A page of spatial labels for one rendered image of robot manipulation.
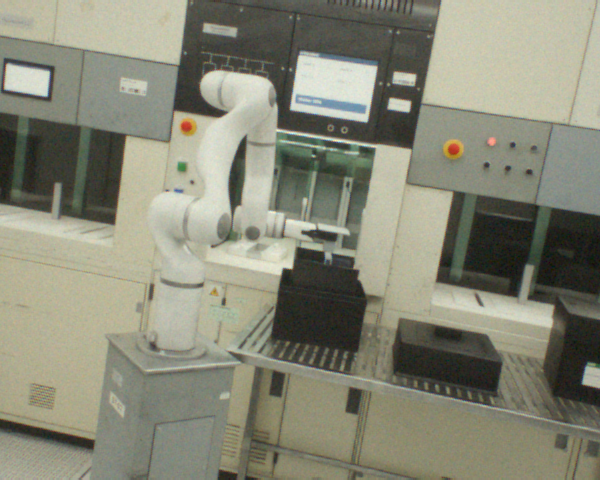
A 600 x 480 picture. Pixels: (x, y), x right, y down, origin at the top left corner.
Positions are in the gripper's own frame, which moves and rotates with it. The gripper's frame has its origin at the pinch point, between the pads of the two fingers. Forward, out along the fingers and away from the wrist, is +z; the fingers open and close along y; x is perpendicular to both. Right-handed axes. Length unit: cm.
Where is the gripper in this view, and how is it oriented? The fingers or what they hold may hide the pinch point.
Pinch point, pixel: (330, 234)
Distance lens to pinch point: 218.7
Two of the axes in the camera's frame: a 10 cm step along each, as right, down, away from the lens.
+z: 9.9, 1.7, 0.1
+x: 1.7, -9.8, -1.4
